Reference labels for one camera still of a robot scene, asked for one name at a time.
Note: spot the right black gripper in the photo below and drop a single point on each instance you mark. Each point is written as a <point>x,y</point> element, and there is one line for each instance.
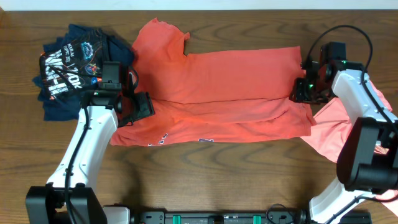
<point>298,96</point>

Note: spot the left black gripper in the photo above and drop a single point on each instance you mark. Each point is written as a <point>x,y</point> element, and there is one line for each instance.
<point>146,107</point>

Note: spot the red-orange t-shirt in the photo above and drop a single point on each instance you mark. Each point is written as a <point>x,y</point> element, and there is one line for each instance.
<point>227,96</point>

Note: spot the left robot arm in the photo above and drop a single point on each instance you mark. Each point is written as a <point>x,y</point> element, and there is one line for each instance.
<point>69,194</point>

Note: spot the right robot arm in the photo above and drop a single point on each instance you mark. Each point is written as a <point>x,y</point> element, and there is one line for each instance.
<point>367,164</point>

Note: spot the pink t-shirt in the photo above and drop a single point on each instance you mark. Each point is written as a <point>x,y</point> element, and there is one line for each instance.
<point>331,132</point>

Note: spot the navy folded t-shirt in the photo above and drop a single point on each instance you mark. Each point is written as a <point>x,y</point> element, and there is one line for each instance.
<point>68,107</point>

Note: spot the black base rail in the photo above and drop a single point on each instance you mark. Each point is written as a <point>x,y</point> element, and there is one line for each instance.
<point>218,218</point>

